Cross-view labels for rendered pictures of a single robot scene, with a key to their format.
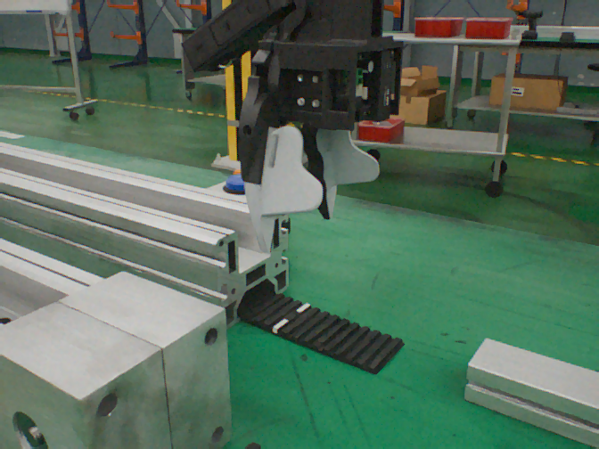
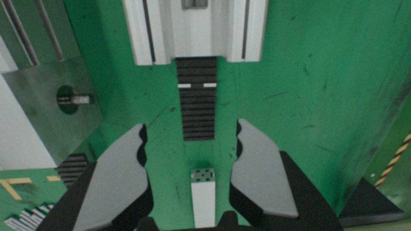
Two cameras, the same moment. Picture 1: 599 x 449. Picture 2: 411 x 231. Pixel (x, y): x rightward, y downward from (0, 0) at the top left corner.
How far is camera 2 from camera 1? 48 cm
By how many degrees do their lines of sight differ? 84
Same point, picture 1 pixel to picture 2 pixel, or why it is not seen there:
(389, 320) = (231, 124)
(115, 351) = not seen: outside the picture
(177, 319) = (23, 157)
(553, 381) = (199, 202)
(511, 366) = (199, 192)
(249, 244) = (221, 26)
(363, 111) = not seen: outside the picture
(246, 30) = not seen: outside the picture
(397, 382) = (185, 149)
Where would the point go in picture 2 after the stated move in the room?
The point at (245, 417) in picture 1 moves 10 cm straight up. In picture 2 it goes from (117, 115) to (72, 166)
